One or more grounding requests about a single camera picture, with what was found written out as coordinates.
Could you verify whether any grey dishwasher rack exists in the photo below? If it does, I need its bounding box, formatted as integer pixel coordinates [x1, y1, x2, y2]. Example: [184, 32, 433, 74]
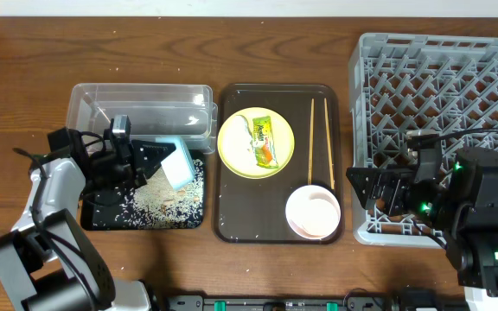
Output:
[347, 32, 498, 250]

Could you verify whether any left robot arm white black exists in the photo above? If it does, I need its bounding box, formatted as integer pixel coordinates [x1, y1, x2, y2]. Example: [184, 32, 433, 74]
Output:
[0, 127, 176, 310]

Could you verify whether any white napkin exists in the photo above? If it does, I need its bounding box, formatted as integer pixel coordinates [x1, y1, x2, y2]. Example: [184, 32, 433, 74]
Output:
[234, 115, 253, 152]

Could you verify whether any green snack wrapper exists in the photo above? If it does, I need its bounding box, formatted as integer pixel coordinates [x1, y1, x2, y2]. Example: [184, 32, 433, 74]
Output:
[252, 116, 278, 168]

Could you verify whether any right wooden chopstick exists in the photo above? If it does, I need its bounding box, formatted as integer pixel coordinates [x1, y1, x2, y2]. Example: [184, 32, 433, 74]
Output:
[323, 98, 335, 191]

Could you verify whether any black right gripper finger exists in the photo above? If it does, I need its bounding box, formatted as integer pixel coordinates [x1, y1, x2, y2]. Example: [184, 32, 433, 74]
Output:
[354, 186, 376, 210]
[346, 168, 379, 190]

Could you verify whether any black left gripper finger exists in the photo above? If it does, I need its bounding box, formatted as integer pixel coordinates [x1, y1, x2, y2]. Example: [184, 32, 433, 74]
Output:
[138, 141, 176, 169]
[134, 166, 156, 187]

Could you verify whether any wooden chopstick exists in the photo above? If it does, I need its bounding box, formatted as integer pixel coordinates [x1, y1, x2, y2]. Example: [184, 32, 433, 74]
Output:
[307, 99, 315, 185]
[323, 98, 335, 191]

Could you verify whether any left wooden chopstick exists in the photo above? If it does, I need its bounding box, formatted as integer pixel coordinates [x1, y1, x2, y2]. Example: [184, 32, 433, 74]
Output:
[307, 99, 315, 185]

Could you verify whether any yellow plate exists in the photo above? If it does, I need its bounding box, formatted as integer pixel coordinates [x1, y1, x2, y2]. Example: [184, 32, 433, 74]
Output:
[217, 107, 296, 179]

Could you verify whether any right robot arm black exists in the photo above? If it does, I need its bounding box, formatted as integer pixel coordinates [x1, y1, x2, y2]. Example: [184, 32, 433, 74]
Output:
[346, 144, 498, 310]

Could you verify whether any clear plastic bin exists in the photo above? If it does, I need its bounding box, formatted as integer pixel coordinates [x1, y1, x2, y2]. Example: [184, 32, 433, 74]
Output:
[67, 83, 218, 154]

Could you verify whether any black tray with rice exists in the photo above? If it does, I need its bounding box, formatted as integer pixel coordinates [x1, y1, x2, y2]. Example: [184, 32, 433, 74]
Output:
[80, 151, 205, 231]

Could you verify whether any light blue bowl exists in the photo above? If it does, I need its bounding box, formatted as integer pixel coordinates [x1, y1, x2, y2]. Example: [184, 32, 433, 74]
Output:
[156, 136, 195, 190]

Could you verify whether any dark brown serving tray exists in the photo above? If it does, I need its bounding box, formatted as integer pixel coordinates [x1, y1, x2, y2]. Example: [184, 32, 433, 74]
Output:
[213, 84, 343, 244]

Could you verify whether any pink bowl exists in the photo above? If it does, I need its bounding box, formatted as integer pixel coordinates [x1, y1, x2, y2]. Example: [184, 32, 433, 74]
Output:
[284, 185, 342, 241]

